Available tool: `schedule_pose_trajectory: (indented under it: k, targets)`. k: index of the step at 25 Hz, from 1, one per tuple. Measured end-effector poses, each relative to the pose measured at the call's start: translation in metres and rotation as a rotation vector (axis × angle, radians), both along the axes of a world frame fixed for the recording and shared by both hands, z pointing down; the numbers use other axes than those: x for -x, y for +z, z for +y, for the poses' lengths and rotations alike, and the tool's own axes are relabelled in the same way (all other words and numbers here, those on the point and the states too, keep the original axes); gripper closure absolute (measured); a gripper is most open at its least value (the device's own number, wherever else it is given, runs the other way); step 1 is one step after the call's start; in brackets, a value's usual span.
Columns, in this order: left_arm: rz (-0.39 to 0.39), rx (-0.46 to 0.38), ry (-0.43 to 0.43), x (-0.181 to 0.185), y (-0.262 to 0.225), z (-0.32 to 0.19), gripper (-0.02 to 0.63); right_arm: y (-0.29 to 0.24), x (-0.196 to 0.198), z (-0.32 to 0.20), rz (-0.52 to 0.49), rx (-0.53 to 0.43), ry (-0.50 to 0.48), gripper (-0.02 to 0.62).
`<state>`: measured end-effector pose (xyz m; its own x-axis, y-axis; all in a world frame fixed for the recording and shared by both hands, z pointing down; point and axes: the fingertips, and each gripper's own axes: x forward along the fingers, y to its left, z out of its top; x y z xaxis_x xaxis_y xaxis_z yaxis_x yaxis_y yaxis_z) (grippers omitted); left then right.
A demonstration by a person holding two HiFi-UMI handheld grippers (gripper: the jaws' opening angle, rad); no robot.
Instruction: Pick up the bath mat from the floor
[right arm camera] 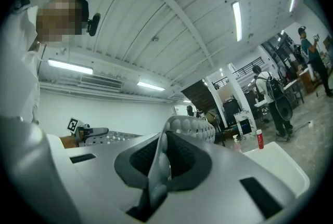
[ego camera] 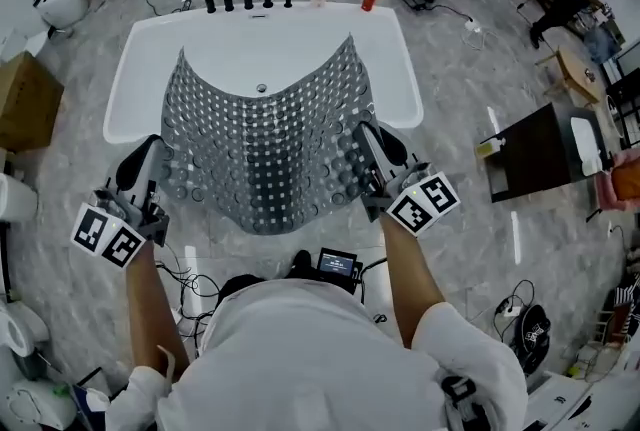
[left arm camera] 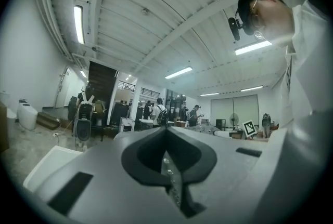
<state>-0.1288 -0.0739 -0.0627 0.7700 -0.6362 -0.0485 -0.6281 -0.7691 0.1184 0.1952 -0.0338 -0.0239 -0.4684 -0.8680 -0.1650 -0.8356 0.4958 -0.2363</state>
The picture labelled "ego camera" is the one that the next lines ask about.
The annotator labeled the light wooden table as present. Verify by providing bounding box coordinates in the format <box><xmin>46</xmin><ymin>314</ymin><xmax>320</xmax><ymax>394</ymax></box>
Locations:
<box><xmin>535</xmin><ymin>45</ymin><xmax>609</xmax><ymax>109</ymax></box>

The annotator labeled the small screen device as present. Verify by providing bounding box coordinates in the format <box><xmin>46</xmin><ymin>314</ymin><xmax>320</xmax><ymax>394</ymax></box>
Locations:
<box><xmin>316</xmin><ymin>246</ymin><xmax>365</xmax><ymax>294</ymax></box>

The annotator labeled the person's black shoe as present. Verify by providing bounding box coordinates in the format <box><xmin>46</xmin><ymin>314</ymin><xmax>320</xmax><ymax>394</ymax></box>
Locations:
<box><xmin>292</xmin><ymin>248</ymin><xmax>315</xmax><ymax>279</ymax></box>

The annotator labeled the white cylindrical fixture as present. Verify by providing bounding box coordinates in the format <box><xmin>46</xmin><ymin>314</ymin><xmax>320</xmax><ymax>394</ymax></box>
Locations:
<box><xmin>0</xmin><ymin>172</ymin><xmax>40</xmax><ymax>224</ymax></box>

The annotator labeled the dark vanity cabinet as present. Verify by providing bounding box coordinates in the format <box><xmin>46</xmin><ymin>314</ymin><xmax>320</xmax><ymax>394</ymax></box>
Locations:
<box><xmin>478</xmin><ymin>101</ymin><xmax>612</xmax><ymax>205</ymax></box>

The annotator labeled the person's right forearm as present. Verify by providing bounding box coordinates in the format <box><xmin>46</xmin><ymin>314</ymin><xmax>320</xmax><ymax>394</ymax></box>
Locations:
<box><xmin>379</xmin><ymin>211</ymin><xmax>450</xmax><ymax>350</ymax></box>

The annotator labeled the person's white shirt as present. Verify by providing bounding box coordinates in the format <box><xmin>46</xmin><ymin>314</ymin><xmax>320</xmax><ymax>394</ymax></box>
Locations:
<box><xmin>104</xmin><ymin>277</ymin><xmax>530</xmax><ymax>431</ymax></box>

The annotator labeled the brown cardboard box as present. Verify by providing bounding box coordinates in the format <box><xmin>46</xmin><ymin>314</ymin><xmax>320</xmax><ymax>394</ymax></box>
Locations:
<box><xmin>0</xmin><ymin>50</ymin><xmax>66</xmax><ymax>154</ymax></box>

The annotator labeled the person's left forearm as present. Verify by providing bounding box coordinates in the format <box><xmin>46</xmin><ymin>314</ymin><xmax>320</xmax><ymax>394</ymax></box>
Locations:
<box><xmin>124</xmin><ymin>238</ymin><xmax>192</xmax><ymax>376</ymax></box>

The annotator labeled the white toilet with open seat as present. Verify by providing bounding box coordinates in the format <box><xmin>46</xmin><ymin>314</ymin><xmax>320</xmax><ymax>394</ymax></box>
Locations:
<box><xmin>0</xmin><ymin>301</ymin><xmax>51</xmax><ymax>373</ymax></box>

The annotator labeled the grey perforated bath mat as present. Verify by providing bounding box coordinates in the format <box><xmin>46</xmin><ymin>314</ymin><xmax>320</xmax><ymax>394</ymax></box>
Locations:
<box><xmin>160</xmin><ymin>32</ymin><xmax>377</xmax><ymax>237</ymax></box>

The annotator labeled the white bathtub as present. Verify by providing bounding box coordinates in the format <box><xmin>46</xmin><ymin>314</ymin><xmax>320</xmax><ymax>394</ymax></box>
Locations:
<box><xmin>103</xmin><ymin>1</ymin><xmax>425</xmax><ymax>146</ymax></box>

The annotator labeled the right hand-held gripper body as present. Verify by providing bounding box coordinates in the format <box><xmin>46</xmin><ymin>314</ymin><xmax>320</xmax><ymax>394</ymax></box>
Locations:
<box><xmin>360</xmin><ymin>161</ymin><xmax>461</xmax><ymax>238</ymax></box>

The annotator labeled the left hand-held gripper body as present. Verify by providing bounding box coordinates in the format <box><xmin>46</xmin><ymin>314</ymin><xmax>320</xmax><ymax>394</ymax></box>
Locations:
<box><xmin>71</xmin><ymin>177</ymin><xmax>171</xmax><ymax>269</ymax></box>

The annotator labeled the black bag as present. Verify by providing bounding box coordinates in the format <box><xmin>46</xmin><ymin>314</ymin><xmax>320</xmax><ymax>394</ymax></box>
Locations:
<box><xmin>508</xmin><ymin>302</ymin><xmax>552</xmax><ymax>376</ymax></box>

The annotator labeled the black cable bundle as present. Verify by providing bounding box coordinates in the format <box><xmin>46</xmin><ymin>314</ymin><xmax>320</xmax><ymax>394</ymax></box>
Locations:
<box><xmin>153</xmin><ymin>243</ymin><xmax>224</xmax><ymax>338</ymax></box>

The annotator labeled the pink cloth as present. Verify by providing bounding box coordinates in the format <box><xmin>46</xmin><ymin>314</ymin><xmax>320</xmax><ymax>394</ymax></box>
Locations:
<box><xmin>593</xmin><ymin>149</ymin><xmax>640</xmax><ymax>213</ymax></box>

